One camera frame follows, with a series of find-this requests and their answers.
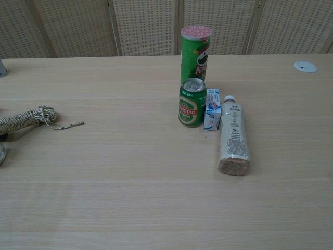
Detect white blue small carton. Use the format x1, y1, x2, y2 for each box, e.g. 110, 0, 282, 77
203, 88, 222, 131

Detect woven rattan folding screen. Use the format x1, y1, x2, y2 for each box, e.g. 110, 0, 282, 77
0, 0, 333, 59

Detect coiled beige patterned rope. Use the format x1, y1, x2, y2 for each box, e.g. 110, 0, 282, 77
0, 105, 86, 136

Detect white drink bottle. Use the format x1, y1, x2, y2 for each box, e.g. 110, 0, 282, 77
217, 95, 251, 177

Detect green Pringles can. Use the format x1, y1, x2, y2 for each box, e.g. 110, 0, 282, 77
180, 25, 213, 86

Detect green Tsingtao beer can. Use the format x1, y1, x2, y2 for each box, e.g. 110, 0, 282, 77
178, 77, 207, 129

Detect grey metal object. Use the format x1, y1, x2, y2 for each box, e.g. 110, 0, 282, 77
0, 59, 9, 79

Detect white round cable grommet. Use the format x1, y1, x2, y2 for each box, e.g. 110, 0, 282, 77
293, 61, 318, 73

